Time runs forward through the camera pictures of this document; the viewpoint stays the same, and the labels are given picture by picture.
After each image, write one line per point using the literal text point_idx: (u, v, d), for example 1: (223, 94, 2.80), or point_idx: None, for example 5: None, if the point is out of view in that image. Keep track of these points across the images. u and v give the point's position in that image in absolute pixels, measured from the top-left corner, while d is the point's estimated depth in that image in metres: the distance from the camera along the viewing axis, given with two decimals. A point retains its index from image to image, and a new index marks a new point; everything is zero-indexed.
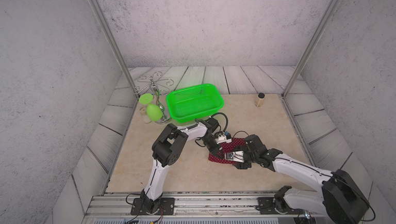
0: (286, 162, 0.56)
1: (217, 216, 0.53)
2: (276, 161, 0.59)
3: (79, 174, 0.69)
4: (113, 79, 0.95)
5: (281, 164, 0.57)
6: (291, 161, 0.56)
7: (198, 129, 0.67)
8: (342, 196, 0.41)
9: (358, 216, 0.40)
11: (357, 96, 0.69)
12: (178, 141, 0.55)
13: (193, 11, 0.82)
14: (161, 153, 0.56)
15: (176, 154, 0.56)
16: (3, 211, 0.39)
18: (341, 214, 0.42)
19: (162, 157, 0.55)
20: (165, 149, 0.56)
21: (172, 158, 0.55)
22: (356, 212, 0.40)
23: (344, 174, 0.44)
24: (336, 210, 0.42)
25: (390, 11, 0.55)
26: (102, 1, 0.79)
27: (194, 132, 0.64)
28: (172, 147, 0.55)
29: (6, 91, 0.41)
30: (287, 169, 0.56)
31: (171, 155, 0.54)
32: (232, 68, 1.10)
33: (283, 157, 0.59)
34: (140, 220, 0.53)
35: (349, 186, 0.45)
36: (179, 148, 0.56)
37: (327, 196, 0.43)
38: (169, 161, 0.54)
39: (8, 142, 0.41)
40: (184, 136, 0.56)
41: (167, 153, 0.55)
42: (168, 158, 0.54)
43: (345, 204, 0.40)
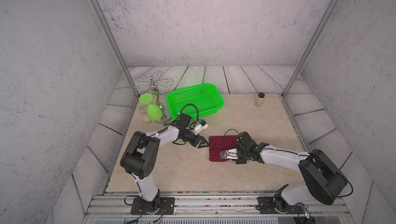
0: (271, 150, 0.61)
1: (217, 216, 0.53)
2: (263, 152, 0.63)
3: (79, 173, 0.69)
4: (112, 79, 0.95)
5: (267, 154, 0.61)
6: (275, 149, 0.60)
7: (169, 132, 0.63)
8: (316, 170, 0.44)
9: (337, 191, 0.42)
11: (357, 96, 0.69)
12: (150, 147, 0.50)
13: (192, 11, 0.82)
14: (133, 166, 0.49)
15: (151, 162, 0.51)
16: (3, 210, 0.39)
18: (319, 191, 0.44)
19: (136, 169, 0.48)
20: (137, 160, 0.49)
21: (148, 168, 0.50)
22: (334, 187, 0.43)
23: (319, 152, 0.48)
24: (315, 187, 0.45)
25: (390, 11, 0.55)
26: (102, 1, 0.79)
27: (166, 136, 0.60)
28: (145, 156, 0.49)
29: (6, 91, 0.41)
30: (273, 158, 0.59)
31: (145, 165, 0.48)
32: (232, 68, 1.10)
33: (269, 148, 0.63)
34: (140, 220, 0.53)
35: (324, 163, 0.49)
36: (153, 155, 0.51)
37: (304, 174, 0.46)
38: (145, 173, 0.49)
39: (8, 142, 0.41)
40: (155, 140, 0.51)
41: (140, 163, 0.49)
42: (142, 169, 0.48)
43: (318, 177, 0.43)
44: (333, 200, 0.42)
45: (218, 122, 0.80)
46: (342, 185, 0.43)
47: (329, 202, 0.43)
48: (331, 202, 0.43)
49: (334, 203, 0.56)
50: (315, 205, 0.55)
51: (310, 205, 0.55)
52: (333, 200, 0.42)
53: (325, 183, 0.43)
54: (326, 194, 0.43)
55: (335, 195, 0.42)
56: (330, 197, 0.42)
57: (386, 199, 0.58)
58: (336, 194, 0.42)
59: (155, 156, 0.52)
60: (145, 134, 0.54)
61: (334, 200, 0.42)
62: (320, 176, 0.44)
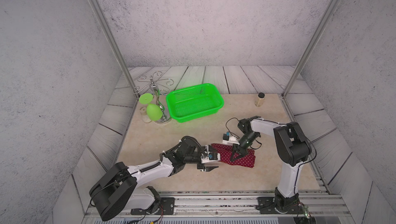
0: (259, 120, 0.71)
1: (217, 216, 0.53)
2: (252, 120, 0.74)
3: (79, 174, 0.69)
4: (112, 79, 0.95)
5: (256, 122, 0.71)
6: (263, 119, 0.70)
7: (157, 170, 0.54)
8: (286, 136, 0.53)
9: (299, 155, 0.52)
11: (357, 96, 0.69)
12: (120, 189, 0.42)
13: (193, 11, 0.82)
14: (99, 204, 0.42)
15: (118, 206, 0.44)
16: (3, 211, 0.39)
18: (284, 153, 0.54)
19: (99, 208, 0.41)
20: (105, 200, 0.43)
21: (113, 211, 0.43)
22: (297, 151, 0.52)
23: (295, 124, 0.56)
24: (282, 149, 0.55)
25: (390, 11, 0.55)
26: (102, 1, 0.79)
27: (151, 174, 0.52)
28: (111, 198, 0.42)
29: (6, 91, 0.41)
30: (259, 126, 0.70)
31: (106, 208, 0.41)
32: (232, 68, 1.10)
33: (259, 118, 0.72)
34: (141, 220, 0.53)
35: (297, 133, 0.57)
36: (122, 198, 0.43)
37: (276, 138, 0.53)
38: (108, 216, 0.42)
39: (8, 142, 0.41)
40: (131, 182, 0.44)
41: (106, 203, 0.42)
42: (103, 211, 0.41)
43: (286, 141, 0.53)
44: (295, 160, 0.51)
45: (218, 122, 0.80)
46: (306, 150, 0.52)
47: (292, 163, 0.52)
48: (292, 161, 0.52)
49: (334, 202, 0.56)
50: (315, 205, 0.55)
51: (310, 205, 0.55)
52: (294, 161, 0.51)
53: (291, 146, 0.52)
54: (288, 155, 0.53)
55: (296, 157, 0.51)
56: (292, 158, 0.52)
57: (387, 199, 0.58)
58: (298, 157, 0.52)
59: (126, 198, 0.44)
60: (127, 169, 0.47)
61: (295, 160, 0.51)
62: (289, 140, 0.53)
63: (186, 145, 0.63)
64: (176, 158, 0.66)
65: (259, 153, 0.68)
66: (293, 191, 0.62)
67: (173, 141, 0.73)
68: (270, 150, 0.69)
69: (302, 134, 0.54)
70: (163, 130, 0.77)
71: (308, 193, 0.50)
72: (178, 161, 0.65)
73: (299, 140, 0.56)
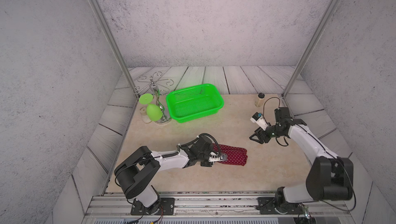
0: (302, 131, 0.56)
1: (217, 216, 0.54)
2: (293, 126, 0.60)
3: (79, 173, 0.69)
4: (113, 79, 0.95)
5: (297, 130, 0.58)
6: (308, 132, 0.55)
7: (176, 159, 0.57)
8: (329, 172, 0.42)
9: (331, 196, 0.42)
11: (357, 96, 0.69)
12: (144, 171, 0.45)
13: (193, 11, 0.82)
14: (123, 181, 0.45)
15: (140, 187, 0.46)
16: (3, 211, 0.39)
18: (315, 184, 0.45)
19: (123, 186, 0.44)
20: (128, 178, 0.45)
21: (135, 191, 0.45)
22: (332, 191, 0.43)
23: (348, 162, 0.43)
24: (314, 180, 0.46)
25: (390, 11, 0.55)
26: (102, 1, 0.79)
27: (170, 161, 0.54)
28: (135, 177, 0.45)
29: (6, 91, 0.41)
30: (298, 138, 0.57)
31: (132, 186, 0.44)
32: (232, 68, 1.10)
33: (302, 127, 0.58)
34: (140, 220, 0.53)
35: (343, 173, 0.45)
36: (145, 179, 0.46)
37: (313, 167, 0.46)
38: (131, 194, 0.45)
39: (8, 142, 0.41)
40: (153, 166, 0.46)
41: (130, 182, 0.45)
42: (128, 190, 0.43)
43: (325, 177, 0.42)
44: (323, 197, 0.43)
45: (218, 122, 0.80)
46: (343, 195, 0.42)
47: (316, 197, 0.45)
48: (318, 197, 0.44)
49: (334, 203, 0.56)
50: (315, 206, 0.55)
51: (310, 205, 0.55)
52: (322, 198, 0.43)
53: (327, 184, 0.42)
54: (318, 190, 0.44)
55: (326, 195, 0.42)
56: (320, 193, 0.43)
57: (387, 199, 0.58)
58: (328, 196, 0.43)
59: (148, 181, 0.47)
60: (149, 153, 0.50)
61: (323, 197, 0.43)
62: (329, 177, 0.42)
63: (202, 142, 0.68)
64: (191, 152, 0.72)
65: (259, 153, 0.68)
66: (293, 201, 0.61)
67: (173, 141, 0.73)
68: (270, 150, 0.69)
69: (350, 179, 0.42)
70: (163, 130, 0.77)
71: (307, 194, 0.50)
72: (192, 155, 0.66)
73: (341, 183, 0.44)
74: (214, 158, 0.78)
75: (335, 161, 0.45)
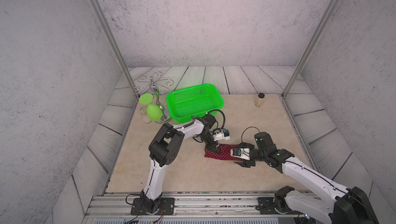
0: (298, 168, 0.53)
1: (217, 216, 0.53)
2: (287, 165, 0.56)
3: (79, 174, 0.69)
4: (112, 79, 0.95)
5: (292, 168, 0.55)
6: (303, 167, 0.53)
7: (194, 127, 0.66)
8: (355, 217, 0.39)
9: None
11: (357, 96, 0.69)
12: (174, 140, 0.55)
13: (193, 11, 0.82)
14: (159, 153, 0.55)
15: (174, 153, 0.56)
16: (3, 211, 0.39)
18: None
19: (160, 156, 0.55)
20: (162, 149, 0.55)
21: (170, 157, 0.55)
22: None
23: (360, 192, 0.42)
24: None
25: (390, 11, 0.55)
26: (102, 1, 0.79)
27: (190, 130, 0.63)
28: (168, 147, 0.55)
29: (6, 91, 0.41)
30: (297, 175, 0.54)
31: (168, 154, 0.54)
32: (232, 68, 1.10)
33: (294, 162, 0.56)
34: (140, 220, 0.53)
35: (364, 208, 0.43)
36: (176, 147, 0.55)
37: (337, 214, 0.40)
38: (167, 160, 0.54)
39: (7, 142, 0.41)
40: (180, 134, 0.55)
41: (165, 151, 0.55)
42: (165, 158, 0.54)
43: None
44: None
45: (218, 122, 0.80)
46: None
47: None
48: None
49: None
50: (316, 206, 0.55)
51: None
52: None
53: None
54: None
55: None
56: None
57: (387, 199, 0.58)
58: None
59: (178, 147, 0.56)
60: (172, 125, 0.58)
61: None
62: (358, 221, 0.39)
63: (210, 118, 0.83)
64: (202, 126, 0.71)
65: None
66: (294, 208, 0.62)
67: None
68: None
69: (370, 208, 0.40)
70: None
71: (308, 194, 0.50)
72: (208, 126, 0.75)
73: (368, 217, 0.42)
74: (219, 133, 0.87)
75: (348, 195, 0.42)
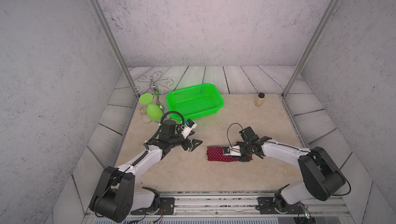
0: (273, 145, 0.61)
1: (217, 216, 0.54)
2: (266, 146, 0.63)
3: (79, 174, 0.69)
4: (112, 79, 0.95)
5: (269, 146, 0.62)
6: (277, 144, 0.61)
7: (147, 158, 0.54)
8: (315, 168, 0.44)
9: (333, 189, 0.43)
11: (357, 96, 0.69)
12: (122, 188, 0.42)
13: (193, 11, 0.82)
14: (106, 210, 0.41)
15: (126, 202, 0.43)
16: (3, 211, 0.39)
18: (317, 186, 0.45)
19: (109, 213, 0.41)
20: (110, 203, 0.42)
21: (122, 209, 0.42)
22: (331, 185, 0.43)
23: (321, 150, 0.47)
24: (313, 182, 0.46)
25: (390, 11, 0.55)
26: (102, 1, 0.79)
27: (144, 163, 0.52)
28: (117, 198, 0.42)
29: (6, 91, 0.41)
30: (275, 152, 0.60)
31: (118, 207, 0.41)
32: (232, 68, 1.10)
33: (272, 142, 0.63)
34: (141, 220, 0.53)
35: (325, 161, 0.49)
36: (127, 195, 0.43)
37: (304, 171, 0.47)
38: (118, 216, 0.41)
39: (8, 142, 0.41)
40: (128, 178, 0.43)
41: (114, 205, 0.42)
42: (114, 212, 0.41)
43: (316, 173, 0.44)
44: (329, 196, 0.42)
45: (218, 122, 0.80)
46: (339, 180, 0.44)
47: (325, 197, 0.44)
48: (326, 197, 0.43)
49: (334, 203, 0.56)
50: (315, 205, 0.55)
51: (310, 205, 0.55)
52: (328, 196, 0.42)
53: (323, 180, 0.43)
54: (322, 190, 0.43)
55: (331, 191, 0.43)
56: (326, 193, 0.43)
57: (387, 199, 0.58)
58: (332, 191, 0.43)
59: (129, 195, 0.44)
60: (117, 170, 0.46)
61: (329, 196, 0.42)
62: (320, 173, 0.44)
63: (167, 126, 0.67)
64: (161, 141, 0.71)
65: None
66: (292, 201, 0.61)
67: None
68: None
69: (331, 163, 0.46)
70: None
71: None
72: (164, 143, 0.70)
73: (330, 170, 0.47)
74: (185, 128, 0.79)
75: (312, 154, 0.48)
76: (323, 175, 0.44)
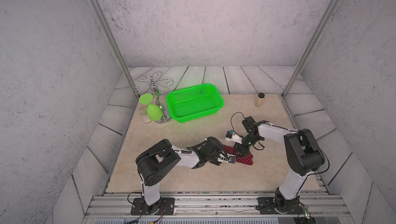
0: (266, 126, 0.67)
1: (217, 216, 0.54)
2: (260, 125, 0.70)
3: (79, 174, 0.69)
4: (112, 79, 0.95)
5: (263, 127, 0.68)
6: (271, 124, 0.67)
7: (191, 157, 0.62)
8: (297, 144, 0.50)
9: (311, 165, 0.48)
11: (357, 96, 0.69)
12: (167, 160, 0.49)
13: (193, 11, 0.82)
14: (144, 170, 0.48)
15: (160, 175, 0.49)
16: (3, 211, 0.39)
18: (295, 161, 0.51)
19: (144, 174, 0.47)
20: (150, 167, 0.48)
21: (155, 179, 0.48)
22: (309, 160, 0.49)
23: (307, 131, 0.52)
24: (293, 158, 0.52)
25: (390, 11, 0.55)
26: (102, 1, 0.79)
27: (186, 158, 0.58)
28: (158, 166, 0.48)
29: (6, 91, 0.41)
30: (266, 131, 0.67)
31: (153, 174, 0.47)
32: (232, 68, 1.10)
33: (266, 123, 0.70)
34: (140, 220, 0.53)
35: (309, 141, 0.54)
36: (166, 170, 0.49)
37: (286, 146, 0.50)
38: (150, 182, 0.47)
39: (8, 142, 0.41)
40: (175, 157, 0.50)
41: (151, 170, 0.48)
42: (149, 177, 0.46)
43: (297, 149, 0.49)
44: (305, 171, 0.48)
45: (218, 122, 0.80)
46: (318, 160, 0.49)
47: (301, 172, 0.50)
48: (301, 172, 0.49)
49: (334, 203, 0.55)
50: (315, 206, 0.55)
51: (310, 205, 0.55)
52: (304, 171, 0.48)
53: (302, 155, 0.49)
54: (299, 164, 0.50)
55: (307, 167, 0.48)
56: (302, 168, 0.49)
57: (387, 200, 0.58)
58: (310, 168, 0.48)
59: (167, 171, 0.50)
60: (170, 145, 0.54)
61: (305, 170, 0.48)
62: (301, 149, 0.49)
63: (210, 144, 0.70)
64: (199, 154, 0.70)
65: (260, 153, 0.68)
66: (290, 194, 0.62)
67: (173, 141, 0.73)
68: (270, 150, 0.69)
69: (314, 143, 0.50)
70: (163, 130, 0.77)
71: (308, 193, 0.50)
72: (201, 157, 0.70)
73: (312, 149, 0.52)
74: (223, 159, 0.80)
75: (298, 134, 0.54)
76: (303, 152, 0.49)
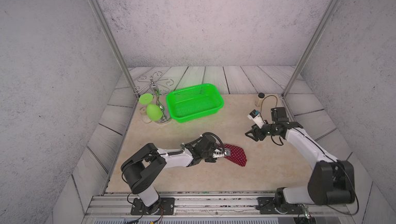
0: (300, 136, 0.55)
1: (217, 216, 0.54)
2: (291, 130, 0.59)
3: (79, 174, 0.69)
4: (112, 79, 0.95)
5: (295, 136, 0.57)
6: (306, 137, 0.55)
7: (182, 157, 0.59)
8: (330, 176, 0.42)
9: (334, 202, 0.42)
11: (357, 96, 0.69)
12: (150, 166, 0.46)
13: (193, 11, 0.82)
14: (130, 178, 0.46)
15: (147, 182, 0.47)
16: (3, 211, 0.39)
18: (318, 189, 0.44)
19: (130, 182, 0.45)
20: (135, 175, 0.46)
21: (142, 186, 0.46)
22: (335, 196, 0.42)
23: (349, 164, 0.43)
24: (317, 186, 0.45)
25: (390, 11, 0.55)
26: (102, 1, 0.79)
27: (175, 159, 0.55)
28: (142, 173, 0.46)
29: (6, 91, 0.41)
30: (296, 142, 0.57)
31: (138, 181, 0.44)
32: (232, 68, 1.10)
33: (299, 130, 0.58)
34: (140, 220, 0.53)
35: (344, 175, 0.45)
36: (151, 176, 0.47)
37: (315, 172, 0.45)
38: (136, 190, 0.46)
39: (8, 142, 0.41)
40: (160, 162, 0.47)
41: (136, 178, 0.45)
42: (134, 185, 0.44)
43: (326, 180, 0.42)
44: (325, 203, 0.42)
45: (218, 122, 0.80)
46: (346, 198, 0.42)
47: (320, 203, 0.44)
48: (321, 203, 0.44)
49: None
50: (315, 206, 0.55)
51: (310, 205, 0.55)
52: (324, 204, 0.42)
53: (329, 189, 0.42)
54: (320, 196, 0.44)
55: (329, 201, 0.42)
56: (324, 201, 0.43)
57: (387, 200, 0.58)
58: (332, 203, 0.42)
59: (153, 176, 0.47)
60: (155, 149, 0.51)
61: (325, 203, 0.42)
62: (331, 181, 0.42)
63: (205, 140, 0.68)
64: (195, 150, 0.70)
65: (260, 153, 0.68)
66: (294, 200, 0.60)
67: (173, 141, 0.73)
68: (270, 150, 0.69)
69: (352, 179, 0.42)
70: (163, 130, 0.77)
71: None
72: (196, 154, 0.67)
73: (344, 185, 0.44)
74: (218, 154, 0.79)
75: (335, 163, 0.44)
76: (332, 185, 0.42)
